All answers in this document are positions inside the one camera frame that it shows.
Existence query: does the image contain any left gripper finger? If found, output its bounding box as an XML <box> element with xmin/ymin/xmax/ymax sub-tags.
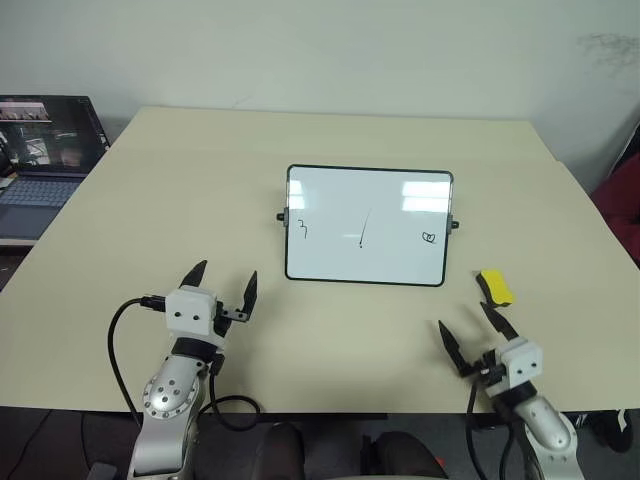
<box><xmin>238</xmin><ymin>270</ymin><xmax>259</xmax><ymax>322</ymax></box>
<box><xmin>180</xmin><ymin>259</ymin><xmax>209</xmax><ymax>291</ymax></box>

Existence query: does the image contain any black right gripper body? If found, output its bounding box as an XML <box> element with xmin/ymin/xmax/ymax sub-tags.
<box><xmin>461</xmin><ymin>348</ymin><xmax>507</xmax><ymax>390</ymax></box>

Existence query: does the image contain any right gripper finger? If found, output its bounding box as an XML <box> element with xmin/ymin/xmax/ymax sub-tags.
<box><xmin>480</xmin><ymin>300</ymin><xmax>519</xmax><ymax>344</ymax></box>
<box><xmin>437</xmin><ymin>320</ymin><xmax>472</xmax><ymax>378</ymax></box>

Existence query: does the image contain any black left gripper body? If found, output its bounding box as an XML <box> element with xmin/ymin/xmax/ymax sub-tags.
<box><xmin>213</xmin><ymin>298</ymin><xmax>250</xmax><ymax>342</ymax></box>

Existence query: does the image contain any yellow and black eraser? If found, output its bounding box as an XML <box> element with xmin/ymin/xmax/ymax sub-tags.
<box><xmin>471</xmin><ymin>269</ymin><xmax>518</xmax><ymax>308</ymax></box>

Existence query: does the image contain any small black-framed whiteboard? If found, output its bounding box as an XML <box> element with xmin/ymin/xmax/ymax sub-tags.
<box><xmin>275</xmin><ymin>163</ymin><xmax>461</xmax><ymax>288</ymax></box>

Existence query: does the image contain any dark red garment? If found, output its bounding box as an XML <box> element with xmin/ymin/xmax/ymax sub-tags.
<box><xmin>591</xmin><ymin>151</ymin><xmax>640</xmax><ymax>227</ymax></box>

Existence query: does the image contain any open grey laptop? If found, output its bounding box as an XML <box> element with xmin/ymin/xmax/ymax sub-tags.
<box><xmin>0</xmin><ymin>95</ymin><xmax>112</xmax><ymax>242</ymax></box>

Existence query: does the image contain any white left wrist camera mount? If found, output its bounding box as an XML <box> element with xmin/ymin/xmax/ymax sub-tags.
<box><xmin>164</xmin><ymin>286</ymin><xmax>219</xmax><ymax>349</ymax></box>

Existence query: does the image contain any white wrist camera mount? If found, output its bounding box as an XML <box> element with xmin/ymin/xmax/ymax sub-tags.
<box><xmin>496</xmin><ymin>337</ymin><xmax>544</xmax><ymax>389</ymax></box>
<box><xmin>164</xmin><ymin>286</ymin><xmax>219</xmax><ymax>349</ymax></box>

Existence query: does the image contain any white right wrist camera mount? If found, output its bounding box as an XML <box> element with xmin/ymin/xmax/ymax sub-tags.
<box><xmin>496</xmin><ymin>337</ymin><xmax>544</xmax><ymax>389</ymax></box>

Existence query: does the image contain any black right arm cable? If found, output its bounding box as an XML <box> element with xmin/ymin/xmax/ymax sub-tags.
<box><xmin>465</xmin><ymin>380</ymin><xmax>516</xmax><ymax>480</ymax></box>

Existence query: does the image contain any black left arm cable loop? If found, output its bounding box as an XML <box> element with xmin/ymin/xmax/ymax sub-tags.
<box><xmin>206</xmin><ymin>353</ymin><xmax>263</xmax><ymax>433</ymax></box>

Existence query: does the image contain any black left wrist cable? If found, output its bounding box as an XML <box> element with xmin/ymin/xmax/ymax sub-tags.
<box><xmin>108</xmin><ymin>295</ymin><xmax>167</xmax><ymax>417</ymax></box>

